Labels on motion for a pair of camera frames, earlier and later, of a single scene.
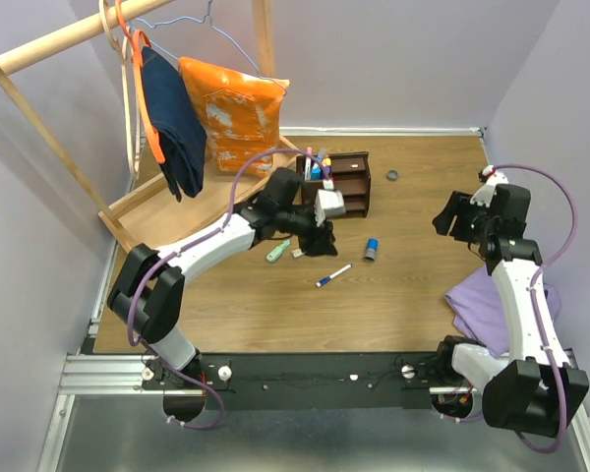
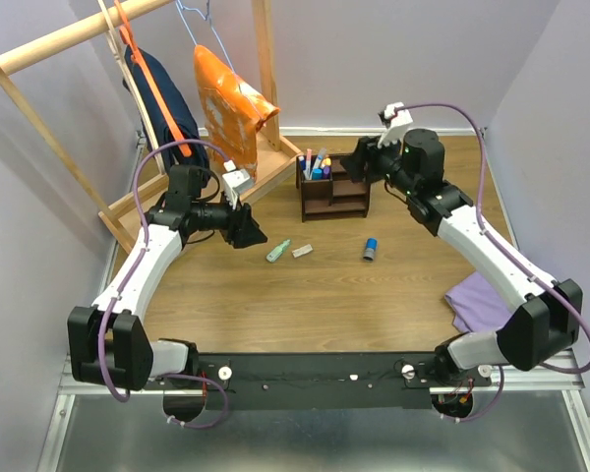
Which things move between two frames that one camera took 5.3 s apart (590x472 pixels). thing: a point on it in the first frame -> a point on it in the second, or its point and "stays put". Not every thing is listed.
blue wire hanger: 204,18 -> 180,5
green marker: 277,250 stays put
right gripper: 459,204 -> 366,150
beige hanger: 116,45 -> 118,44
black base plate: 273,382 stays put
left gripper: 318,241 -> 243,229
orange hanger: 136,36 -> 127,34
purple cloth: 480,311 stays put
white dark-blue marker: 328,277 -> 302,165
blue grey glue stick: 371,249 stays put
